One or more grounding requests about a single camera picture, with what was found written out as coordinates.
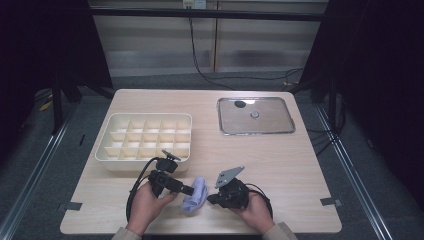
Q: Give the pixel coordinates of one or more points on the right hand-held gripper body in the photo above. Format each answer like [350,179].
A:
[233,195]

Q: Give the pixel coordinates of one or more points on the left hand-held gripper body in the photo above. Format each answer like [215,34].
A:
[165,176]

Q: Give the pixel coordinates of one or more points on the light purple sock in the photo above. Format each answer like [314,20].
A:
[195,196]

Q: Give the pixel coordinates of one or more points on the cream divided storage box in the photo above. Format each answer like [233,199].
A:
[140,140]

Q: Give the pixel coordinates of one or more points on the person's right hand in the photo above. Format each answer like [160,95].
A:
[256,213]

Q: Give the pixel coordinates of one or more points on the person's left hand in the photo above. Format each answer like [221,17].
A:
[146,208]

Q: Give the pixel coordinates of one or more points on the clear tray with metal rim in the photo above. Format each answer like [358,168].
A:
[263,120]

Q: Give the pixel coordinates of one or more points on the small round silver disc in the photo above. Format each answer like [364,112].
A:
[254,114]

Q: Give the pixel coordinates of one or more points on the small black oval object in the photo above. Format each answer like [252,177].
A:
[240,104]

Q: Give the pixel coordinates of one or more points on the grey tape piece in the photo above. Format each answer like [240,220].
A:
[330,201]
[70,206]

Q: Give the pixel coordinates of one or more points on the black metal stand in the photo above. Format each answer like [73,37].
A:
[57,106]
[332,106]

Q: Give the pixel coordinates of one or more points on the yellow object on floor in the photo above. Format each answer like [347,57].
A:
[45,106]

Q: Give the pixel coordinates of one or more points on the black horizontal bar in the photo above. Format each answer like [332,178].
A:
[206,14]

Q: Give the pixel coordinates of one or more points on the dark curtain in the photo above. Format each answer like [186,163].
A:
[383,83]
[43,43]

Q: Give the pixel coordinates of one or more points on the metal floor rail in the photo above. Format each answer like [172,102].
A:
[353,173]
[33,173]

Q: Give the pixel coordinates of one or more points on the white wall outlet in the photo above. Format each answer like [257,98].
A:
[194,4]

